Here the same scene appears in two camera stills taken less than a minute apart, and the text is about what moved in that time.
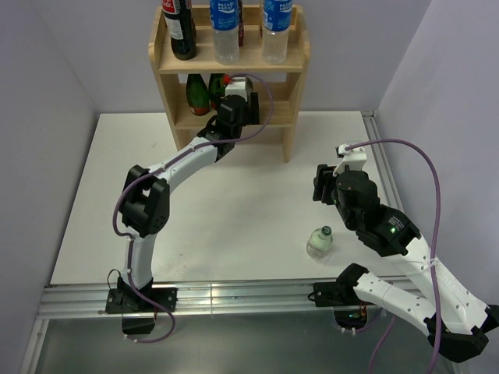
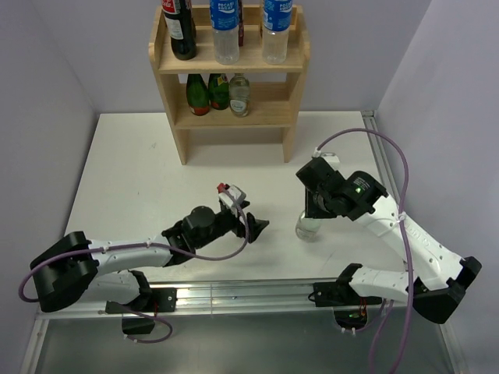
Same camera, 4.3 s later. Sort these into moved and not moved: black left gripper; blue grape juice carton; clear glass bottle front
Moved: clear glass bottle front; black left gripper
Not moved: blue grape juice carton
